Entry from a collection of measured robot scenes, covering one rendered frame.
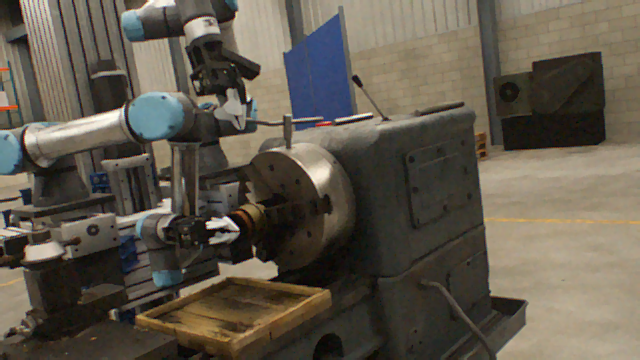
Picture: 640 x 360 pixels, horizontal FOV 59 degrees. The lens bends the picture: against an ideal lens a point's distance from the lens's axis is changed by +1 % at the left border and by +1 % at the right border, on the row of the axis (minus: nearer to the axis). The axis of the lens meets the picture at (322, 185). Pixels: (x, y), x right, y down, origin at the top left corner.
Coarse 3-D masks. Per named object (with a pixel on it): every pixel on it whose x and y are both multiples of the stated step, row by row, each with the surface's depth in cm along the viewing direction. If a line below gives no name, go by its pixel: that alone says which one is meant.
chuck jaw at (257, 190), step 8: (248, 168) 143; (256, 168) 145; (240, 176) 143; (248, 176) 141; (256, 176) 143; (248, 184) 140; (256, 184) 141; (264, 184) 143; (240, 192) 141; (248, 192) 139; (256, 192) 139; (264, 192) 141; (272, 192) 143; (248, 200) 137; (256, 200) 138; (264, 200) 140; (272, 200) 144
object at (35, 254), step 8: (24, 248) 106; (32, 248) 104; (40, 248) 104; (48, 248) 105; (56, 248) 106; (64, 248) 109; (24, 256) 104; (32, 256) 104; (40, 256) 104; (48, 256) 104; (56, 256) 105; (24, 264) 104
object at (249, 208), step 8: (240, 208) 133; (248, 208) 132; (256, 208) 133; (264, 208) 136; (232, 216) 131; (240, 216) 130; (248, 216) 131; (256, 216) 132; (264, 216) 133; (240, 224) 136; (248, 224) 130; (256, 224) 131; (264, 224) 133; (240, 232) 135; (248, 232) 130; (256, 232) 132; (264, 232) 134; (240, 240) 132; (248, 240) 134
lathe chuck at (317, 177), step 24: (264, 168) 142; (288, 168) 137; (312, 168) 135; (288, 192) 139; (312, 192) 133; (336, 192) 136; (336, 216) 135; (288, 240) 142; (312, 240) 136; (336, 240) 139; (288, 264) 144
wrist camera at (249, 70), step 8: (224, 48) 127; (224, 56) 126; (232, 56) 127; (240, 56) 129; (240, 64) 129; (248, 64) 130; (256, 64) 132; (240, 72) 131; (248, 72) 131; (256, 72) 131
